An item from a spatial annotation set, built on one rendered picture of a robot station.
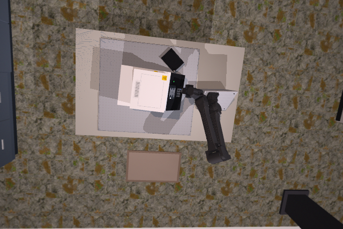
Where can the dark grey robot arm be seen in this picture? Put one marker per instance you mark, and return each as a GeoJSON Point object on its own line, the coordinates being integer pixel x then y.
{"type": "Point", "coordinates": [210, 111]}

